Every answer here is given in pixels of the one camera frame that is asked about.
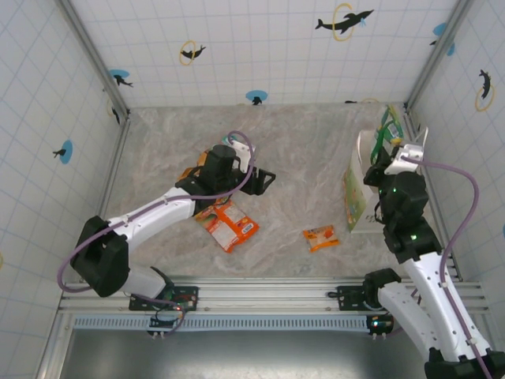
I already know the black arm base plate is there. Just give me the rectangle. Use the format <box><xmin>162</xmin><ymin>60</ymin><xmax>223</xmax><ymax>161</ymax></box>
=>
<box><xmin>337</xmin><ymin>283</ymin><xmax>370</xmax><ymax>311</ymax></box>
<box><xmin>129</xmin><ymin>286</ymin><xmax>200</xmax><ymax>312</ymax></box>

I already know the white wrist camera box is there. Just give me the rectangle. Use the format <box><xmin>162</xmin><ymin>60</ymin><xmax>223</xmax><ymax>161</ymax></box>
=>
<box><xmin>383</xmin><ymin>144</ymin><xmax>426</xmax><ymax>175</ymax></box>
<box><xmin>226</xmin><ymin>136</ymin><xmax>257</xmax><ymax>174</ymax></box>

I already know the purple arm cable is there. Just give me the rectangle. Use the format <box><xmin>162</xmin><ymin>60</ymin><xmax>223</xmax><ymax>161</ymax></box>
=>
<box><xmin>400</xmin><ymin>156</ymin><xmax>494</xmax><ymax>379</ymax></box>
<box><xmin>58</xmin><ymin>130</ymin><xmax>257</xmax><ymax>294</ymax></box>

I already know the aluminium corner post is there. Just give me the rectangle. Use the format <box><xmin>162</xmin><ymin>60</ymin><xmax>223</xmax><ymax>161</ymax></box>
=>
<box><xmin>54</xmin><ymin>0</ymin><xmax>131</xmax><ymax>119</ymax></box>
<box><xmin>406</xmin><ymin>0</ymin><xmax>473</xmax><ymax>108</ymax></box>

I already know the large dolphin yellow ring sticker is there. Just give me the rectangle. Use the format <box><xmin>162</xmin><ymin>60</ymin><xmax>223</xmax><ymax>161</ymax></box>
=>
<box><xmin>314</xmin><ymin>2</ymin><xmax>375</xmax><ymax>43</ymax></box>

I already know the large orange white snack pack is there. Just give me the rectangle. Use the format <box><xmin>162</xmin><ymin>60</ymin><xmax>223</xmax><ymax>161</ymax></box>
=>
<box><xmin>194</xmin><ymin>198</ymin><xmax>260</xmax><ymax>253</ymax></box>

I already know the orange red green snack bag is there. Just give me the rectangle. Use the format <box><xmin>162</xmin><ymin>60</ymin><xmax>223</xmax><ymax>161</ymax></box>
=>
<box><xmin>175</xmin><ymin>148</ymin><xmax>212</xmax><ymax>185</ymax></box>

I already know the slotted grey cable duct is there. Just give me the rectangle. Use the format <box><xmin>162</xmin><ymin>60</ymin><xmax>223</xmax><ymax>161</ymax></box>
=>
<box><xmin>73</xmin><ymin>314</ymin><xmax>376</xmax><ymax>332</ymax></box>

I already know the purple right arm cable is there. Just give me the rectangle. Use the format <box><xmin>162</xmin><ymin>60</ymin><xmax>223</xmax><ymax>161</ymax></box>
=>
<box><xmin>400</xmin><ymin>156</ymin><xmax>494</xmax><ymax>379</ymax></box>

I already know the white paper bag green print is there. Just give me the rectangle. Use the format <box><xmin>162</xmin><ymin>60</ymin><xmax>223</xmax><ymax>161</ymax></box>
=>
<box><xmin>342</xmin><ymin>125</ymin><xmax>430</xmax><ymax>235</ymax></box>

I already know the small electronics board with wires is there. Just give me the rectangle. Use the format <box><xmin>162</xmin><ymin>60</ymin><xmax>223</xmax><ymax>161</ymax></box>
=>
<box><xmin>365</xmin><ymin>313</ymin><xmax>395</xmax><ymax>340</ymax></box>
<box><xmin>148</xmin><ymin>303</ymin><xmax>186</xmax><ymax>337</ymax></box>

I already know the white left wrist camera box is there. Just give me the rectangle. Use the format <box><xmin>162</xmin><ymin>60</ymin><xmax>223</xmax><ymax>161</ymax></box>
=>
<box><xmin>226</xmin><ymin>136</ymin><xmax>257</xmax><ymax>174</ymax></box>

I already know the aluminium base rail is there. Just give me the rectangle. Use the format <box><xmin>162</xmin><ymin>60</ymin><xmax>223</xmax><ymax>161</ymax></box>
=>
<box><xmin>58</xmin><ymin>276</ymin><xmax>490</xmax><ymax>317</ymax></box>

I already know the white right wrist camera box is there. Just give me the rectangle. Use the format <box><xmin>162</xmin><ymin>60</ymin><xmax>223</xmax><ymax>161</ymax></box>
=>
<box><xmin>383</xmin><ymin>144</ymin><xmax>426</xmax><ymax>175</ymax></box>

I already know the small orange snack packet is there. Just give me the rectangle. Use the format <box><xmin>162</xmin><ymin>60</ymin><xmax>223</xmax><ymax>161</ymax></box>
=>
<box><xmin>302</xmin><ymin>224</ymin><xmax>340</xmax><ymax>253</ymax></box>

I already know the green yellow snack bag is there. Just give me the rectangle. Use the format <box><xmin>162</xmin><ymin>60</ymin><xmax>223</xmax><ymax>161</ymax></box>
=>
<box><xmin>369</xmin><ymin>104</ymin><xmax>406</xmax><ymax>165</ymax></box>

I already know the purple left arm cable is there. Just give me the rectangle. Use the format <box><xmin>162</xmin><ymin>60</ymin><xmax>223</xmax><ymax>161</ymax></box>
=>
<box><xmin>58</xmin><ymin>130</ymin><xmax>257</xmax><ymax>294</ymax></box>

